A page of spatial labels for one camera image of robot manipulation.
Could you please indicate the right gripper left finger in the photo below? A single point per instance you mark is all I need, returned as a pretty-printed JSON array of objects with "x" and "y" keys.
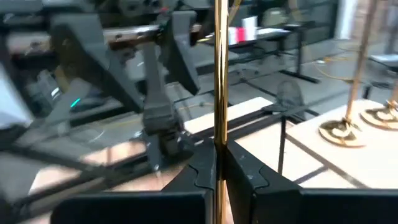
[{"x": 140, "y": 208}]

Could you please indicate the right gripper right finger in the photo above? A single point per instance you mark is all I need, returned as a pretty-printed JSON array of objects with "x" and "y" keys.
[{"x": 311, "y": 208}]

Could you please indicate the gold candlestick holder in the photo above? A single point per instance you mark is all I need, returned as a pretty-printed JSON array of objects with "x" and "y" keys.
[
  {"x": 381, "y": 116},
  {"x": 340, "y": 133},
  {"x": 221, "y": 77}
]

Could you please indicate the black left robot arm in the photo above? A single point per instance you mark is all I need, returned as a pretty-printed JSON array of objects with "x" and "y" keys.
[{"x": 157, "y": 102}]

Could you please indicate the black floor fan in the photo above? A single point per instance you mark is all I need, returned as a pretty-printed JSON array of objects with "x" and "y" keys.
[{"x": 289, "y": 93}]

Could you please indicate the black computer mouse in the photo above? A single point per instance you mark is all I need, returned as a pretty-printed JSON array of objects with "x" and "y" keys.
[{"x": 77, "y": 104}]

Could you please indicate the dark grey desk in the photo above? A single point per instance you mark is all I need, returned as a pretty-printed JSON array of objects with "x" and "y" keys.
[{"x": 270, "y": 35}]

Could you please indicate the white and red box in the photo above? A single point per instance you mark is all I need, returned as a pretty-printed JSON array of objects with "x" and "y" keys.
[{"x": 248, "y": 29}]

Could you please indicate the black aluminium table frame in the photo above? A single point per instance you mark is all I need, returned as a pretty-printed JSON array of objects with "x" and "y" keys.
[{"x": 255, "y": 123}]

